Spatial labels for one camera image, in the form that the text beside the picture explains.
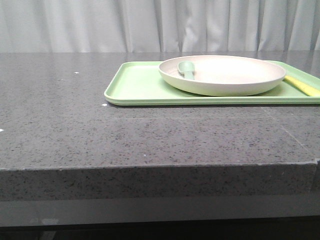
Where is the beige round plate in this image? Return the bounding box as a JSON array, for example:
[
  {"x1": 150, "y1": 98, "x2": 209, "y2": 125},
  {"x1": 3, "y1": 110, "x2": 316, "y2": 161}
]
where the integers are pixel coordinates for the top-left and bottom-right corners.
[{"x1": 158, "y1": 55, "x2": 287, "y2": 97}]

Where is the yellow plastic fork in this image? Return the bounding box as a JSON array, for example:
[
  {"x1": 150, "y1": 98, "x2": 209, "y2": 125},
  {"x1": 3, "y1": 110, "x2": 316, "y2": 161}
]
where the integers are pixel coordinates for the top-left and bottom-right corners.
[{"x1": 283, "y1": 75, "x2": 320, "y2": 97}]

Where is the light green plastic tray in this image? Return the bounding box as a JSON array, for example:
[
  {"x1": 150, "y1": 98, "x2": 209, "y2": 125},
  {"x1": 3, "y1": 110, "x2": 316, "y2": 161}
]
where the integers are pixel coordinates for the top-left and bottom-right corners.
[{"x1": 104, "y1": 61, "x2": 320, "y2": 106}]

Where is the sage green plastic spoon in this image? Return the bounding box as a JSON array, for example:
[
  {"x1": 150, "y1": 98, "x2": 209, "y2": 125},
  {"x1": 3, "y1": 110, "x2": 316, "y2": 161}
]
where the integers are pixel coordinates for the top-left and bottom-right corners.
[{"x1": 177, "y1": 60, "x2": 195, "y2": 80}]

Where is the grey pleated curtain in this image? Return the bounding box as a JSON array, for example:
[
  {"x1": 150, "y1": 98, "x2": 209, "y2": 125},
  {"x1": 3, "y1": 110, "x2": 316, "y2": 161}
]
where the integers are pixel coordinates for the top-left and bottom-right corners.
[{"x1": 0, "y1": 0, "x2": 320, "y2": 53}]

